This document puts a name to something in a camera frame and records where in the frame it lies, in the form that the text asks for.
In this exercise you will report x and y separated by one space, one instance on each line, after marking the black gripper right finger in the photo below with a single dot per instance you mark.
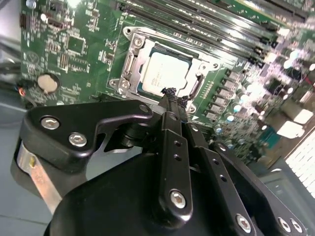
221 172

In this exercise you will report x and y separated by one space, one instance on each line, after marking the metal socket cover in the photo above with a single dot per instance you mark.
144 48

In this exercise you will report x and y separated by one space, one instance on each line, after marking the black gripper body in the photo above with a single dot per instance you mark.
105 209

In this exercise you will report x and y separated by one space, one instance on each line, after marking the silver CPU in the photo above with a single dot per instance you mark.
167 71

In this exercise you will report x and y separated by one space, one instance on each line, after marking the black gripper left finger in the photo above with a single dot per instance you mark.
61 123

